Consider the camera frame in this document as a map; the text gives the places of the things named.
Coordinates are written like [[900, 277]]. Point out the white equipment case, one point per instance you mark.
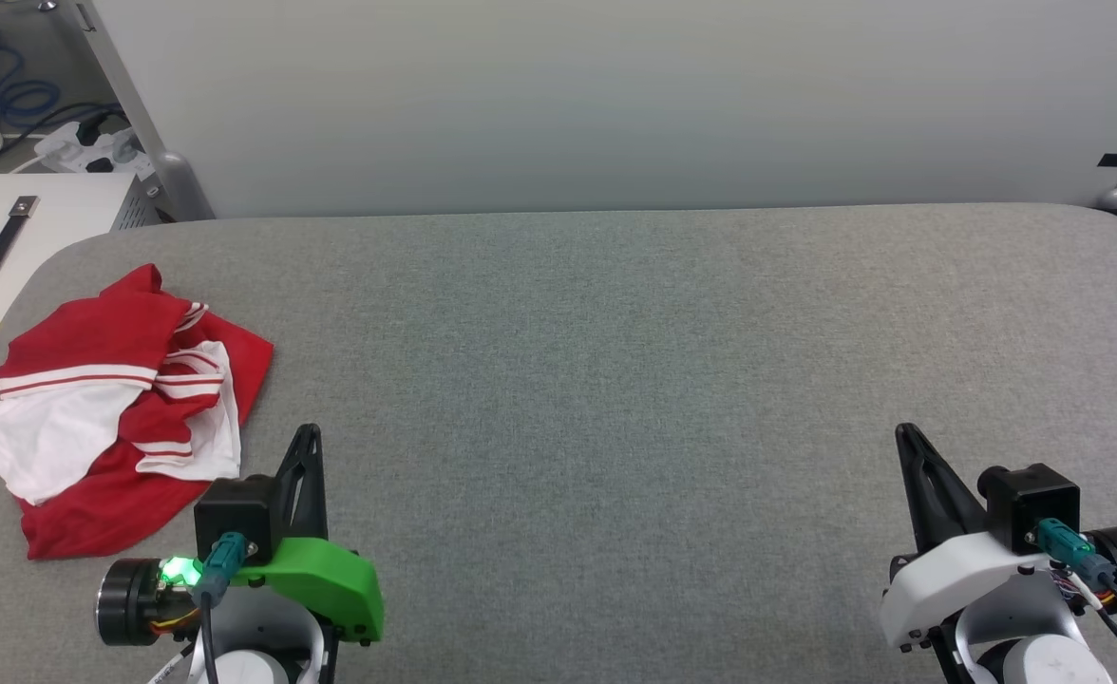
[[55, 218]]

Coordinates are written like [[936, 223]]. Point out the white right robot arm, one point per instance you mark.
[[1024, 646]]

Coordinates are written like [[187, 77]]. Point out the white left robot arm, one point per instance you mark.
[[264, 641]]

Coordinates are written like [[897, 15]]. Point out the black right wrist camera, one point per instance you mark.
[[1033, 503]]

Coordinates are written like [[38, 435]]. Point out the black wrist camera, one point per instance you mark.
[[1033, 503], [236, 508]]

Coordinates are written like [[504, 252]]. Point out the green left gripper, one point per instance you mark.
[[331, 579]]

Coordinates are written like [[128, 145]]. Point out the red white basketball jersey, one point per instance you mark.
[[93, 332]]

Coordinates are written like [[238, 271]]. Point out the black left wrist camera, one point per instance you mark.
[[236, 508]]

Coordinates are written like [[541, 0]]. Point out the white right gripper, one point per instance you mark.
[[948, 579]]

